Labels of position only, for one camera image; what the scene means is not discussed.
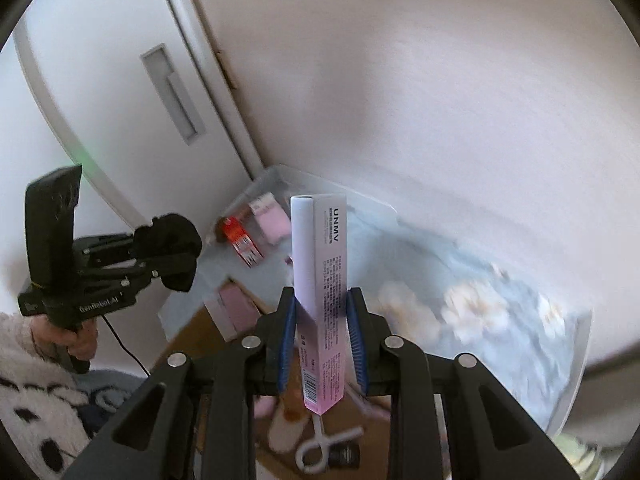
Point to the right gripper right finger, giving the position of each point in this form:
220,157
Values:
367,333

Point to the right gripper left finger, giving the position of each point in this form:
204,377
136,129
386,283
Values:
271,364

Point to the black fluffy item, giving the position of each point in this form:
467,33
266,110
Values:
170,245

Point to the white scissors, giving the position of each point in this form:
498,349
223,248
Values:
311,456

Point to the black cylindrical jar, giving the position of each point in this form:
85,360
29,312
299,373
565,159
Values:
344,455

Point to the long pink box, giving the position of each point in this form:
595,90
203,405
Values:
319,254

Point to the left forearm fluffy sleeve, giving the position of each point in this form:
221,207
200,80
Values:
39,402

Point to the left hand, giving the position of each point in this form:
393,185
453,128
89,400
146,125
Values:
81,343

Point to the red small box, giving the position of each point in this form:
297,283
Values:
243,245

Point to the white cabinet door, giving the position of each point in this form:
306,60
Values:
111,85

